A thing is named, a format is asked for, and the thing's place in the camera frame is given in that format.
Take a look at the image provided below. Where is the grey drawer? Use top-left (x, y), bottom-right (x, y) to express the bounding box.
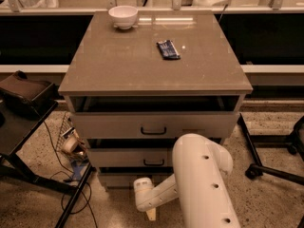
top-left (70, 112), bottom-right (239, 140)
top-left (86, 139), bottom-right (176, 167)
top-left (98, 167), bottom-right (173, 188)

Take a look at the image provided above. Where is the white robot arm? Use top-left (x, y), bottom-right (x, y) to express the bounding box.
top-left (134, 134), bottom-right (240, 228)

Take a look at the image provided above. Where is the grey drawer cabinet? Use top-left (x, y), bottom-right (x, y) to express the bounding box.
top-left (58, 9), bottom-right (254, 192)

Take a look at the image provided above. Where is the tape roll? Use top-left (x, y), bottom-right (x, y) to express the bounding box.
top-left (62, 136), bottom-right (78, 154)

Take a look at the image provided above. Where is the black chair base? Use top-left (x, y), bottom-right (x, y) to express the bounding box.
top-left (234, 112), bottom-right (304, 228)

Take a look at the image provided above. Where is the black side table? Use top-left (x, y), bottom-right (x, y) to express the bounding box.
top-left (0, 101), bottom-right (92, 228)

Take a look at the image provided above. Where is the blue snack packet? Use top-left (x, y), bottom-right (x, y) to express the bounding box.
top-left (156, 40), bottom-right (181, 60)

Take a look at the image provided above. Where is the brown box on table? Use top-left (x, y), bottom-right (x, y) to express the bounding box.
top-left (0, 70), bottom-right (55, 118)

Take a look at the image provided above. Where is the white bowl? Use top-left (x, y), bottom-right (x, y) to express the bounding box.
top-left (108, 6), bottom-right (138, 29)

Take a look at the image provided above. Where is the black cable on floor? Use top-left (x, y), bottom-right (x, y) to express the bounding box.
top-left (41, 119), bottom-right (99, 228)

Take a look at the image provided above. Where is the wire basket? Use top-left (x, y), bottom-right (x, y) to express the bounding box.
top-left (56, 112), bottom-right (86, 162)

